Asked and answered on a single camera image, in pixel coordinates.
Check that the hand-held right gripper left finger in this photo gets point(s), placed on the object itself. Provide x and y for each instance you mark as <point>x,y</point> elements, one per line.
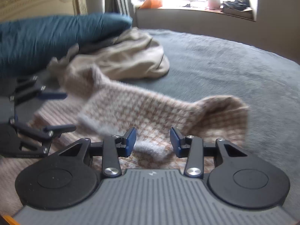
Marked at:
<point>131,141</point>

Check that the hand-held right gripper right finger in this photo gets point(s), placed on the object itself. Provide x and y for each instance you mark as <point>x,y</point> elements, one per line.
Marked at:
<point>175,141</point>

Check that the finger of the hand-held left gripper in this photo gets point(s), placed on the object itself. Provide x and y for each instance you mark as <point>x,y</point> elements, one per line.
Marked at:
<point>54,95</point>
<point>61,128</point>

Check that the beige houndstooth knit sweater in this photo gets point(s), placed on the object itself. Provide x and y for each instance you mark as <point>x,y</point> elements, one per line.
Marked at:
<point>152,112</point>

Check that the blue pillow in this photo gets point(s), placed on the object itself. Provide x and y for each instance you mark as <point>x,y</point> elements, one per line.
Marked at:
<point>46,37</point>

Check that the cream garment with dark lining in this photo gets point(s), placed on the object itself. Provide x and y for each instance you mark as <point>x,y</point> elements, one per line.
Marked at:
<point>131,58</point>

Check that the grey bed blanket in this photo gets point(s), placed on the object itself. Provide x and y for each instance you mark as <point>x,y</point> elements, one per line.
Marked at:
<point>222,63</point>

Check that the cream carved headboard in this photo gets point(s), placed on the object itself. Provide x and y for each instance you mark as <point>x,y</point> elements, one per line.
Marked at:
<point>35,0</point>

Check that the grey curtain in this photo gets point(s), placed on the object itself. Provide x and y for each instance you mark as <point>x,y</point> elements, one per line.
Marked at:
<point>121,0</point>

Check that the orange item on windowsill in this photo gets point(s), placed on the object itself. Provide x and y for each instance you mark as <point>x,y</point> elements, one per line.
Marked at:
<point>152,2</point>

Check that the pink pot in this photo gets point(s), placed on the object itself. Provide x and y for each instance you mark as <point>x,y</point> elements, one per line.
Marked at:
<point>213,4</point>

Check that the dark cloth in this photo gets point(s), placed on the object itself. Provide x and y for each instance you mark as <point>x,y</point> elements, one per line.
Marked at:
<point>236,3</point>

